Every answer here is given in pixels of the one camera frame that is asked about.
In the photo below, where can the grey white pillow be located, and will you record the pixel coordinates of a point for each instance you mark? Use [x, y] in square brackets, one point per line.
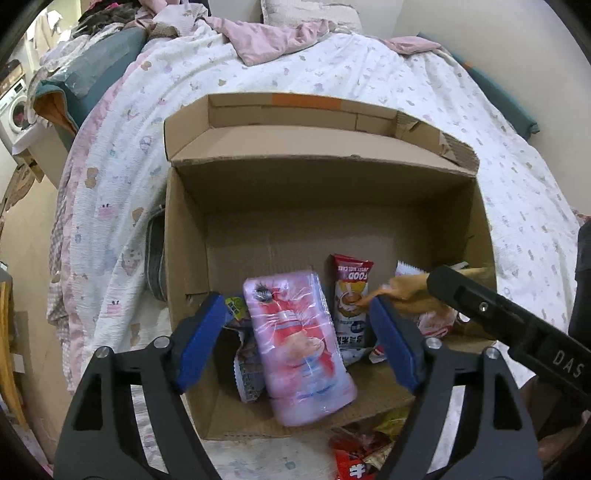
[314, 11]

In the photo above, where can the person's right hand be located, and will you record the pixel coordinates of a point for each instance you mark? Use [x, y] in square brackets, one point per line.
[554, 450]

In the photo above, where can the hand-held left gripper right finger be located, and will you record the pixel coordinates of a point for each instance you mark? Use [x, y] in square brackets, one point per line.
[397, 346]

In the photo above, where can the orange snack packet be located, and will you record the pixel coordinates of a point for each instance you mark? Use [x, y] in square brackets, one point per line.
[406, 290]

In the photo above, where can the blue chips bag yellow print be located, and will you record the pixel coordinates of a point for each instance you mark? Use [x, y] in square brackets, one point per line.
[238, 307]

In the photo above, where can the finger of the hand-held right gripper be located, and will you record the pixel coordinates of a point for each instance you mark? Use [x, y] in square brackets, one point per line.
[466, 295]

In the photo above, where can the large red snack packet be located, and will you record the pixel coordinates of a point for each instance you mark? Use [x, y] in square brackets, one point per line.
[360, 461]

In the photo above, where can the teal cushion with orange side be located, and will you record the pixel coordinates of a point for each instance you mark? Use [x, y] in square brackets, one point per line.
[87, 78]

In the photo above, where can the long teal cushion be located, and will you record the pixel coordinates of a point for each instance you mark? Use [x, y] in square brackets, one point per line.
[489, 87]

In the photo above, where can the brown patterned rug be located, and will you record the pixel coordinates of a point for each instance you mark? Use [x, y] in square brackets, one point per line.
[14, 189]

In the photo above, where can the pile of clothes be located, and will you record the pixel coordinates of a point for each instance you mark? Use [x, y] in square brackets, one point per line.
[92, 27]

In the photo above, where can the pink blanket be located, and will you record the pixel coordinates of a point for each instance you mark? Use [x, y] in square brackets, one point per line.
[277, 41]

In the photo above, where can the pink white snack packet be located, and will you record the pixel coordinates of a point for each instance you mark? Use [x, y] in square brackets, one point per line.
[295, 346]

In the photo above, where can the yellow wooden chair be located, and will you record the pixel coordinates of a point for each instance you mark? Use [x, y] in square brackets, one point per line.
[9, 346]

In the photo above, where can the white pink zigzag-edged packet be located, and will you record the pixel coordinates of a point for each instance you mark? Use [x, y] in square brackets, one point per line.
[434, 323]

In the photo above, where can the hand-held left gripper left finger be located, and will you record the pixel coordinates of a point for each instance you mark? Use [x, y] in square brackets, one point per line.
[201, 344]

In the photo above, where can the brown cardboard box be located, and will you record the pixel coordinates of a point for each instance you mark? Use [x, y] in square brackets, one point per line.
[300, 221]

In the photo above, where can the silver packet green label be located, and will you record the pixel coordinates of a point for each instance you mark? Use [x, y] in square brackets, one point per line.
[249, 369]

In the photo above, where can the white washing machine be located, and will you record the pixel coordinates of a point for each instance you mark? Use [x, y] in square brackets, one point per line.
[16, 113]

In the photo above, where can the red white cake packet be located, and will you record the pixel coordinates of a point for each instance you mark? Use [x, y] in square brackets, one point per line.
[353, 300]

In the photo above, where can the dark striped cloth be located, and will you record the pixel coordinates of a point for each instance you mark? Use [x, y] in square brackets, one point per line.
[154, 258]

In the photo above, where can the white side table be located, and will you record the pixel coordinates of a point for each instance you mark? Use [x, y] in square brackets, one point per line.
[46, 147]

